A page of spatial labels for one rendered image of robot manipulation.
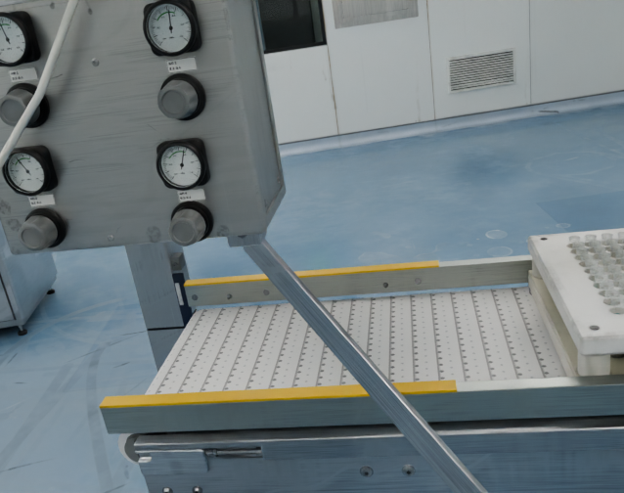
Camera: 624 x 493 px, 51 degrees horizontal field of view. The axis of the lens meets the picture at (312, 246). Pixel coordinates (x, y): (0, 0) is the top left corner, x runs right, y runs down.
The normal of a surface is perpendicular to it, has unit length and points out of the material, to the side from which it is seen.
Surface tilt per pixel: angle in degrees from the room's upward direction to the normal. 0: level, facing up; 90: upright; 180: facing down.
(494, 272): 90
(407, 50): 90
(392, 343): 0
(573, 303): 0
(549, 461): 90
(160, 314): 90
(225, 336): 0
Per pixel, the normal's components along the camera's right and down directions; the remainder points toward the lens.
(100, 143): -0.12, 0.38
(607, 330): -0.14, -0.92
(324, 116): 0.09, 0.36
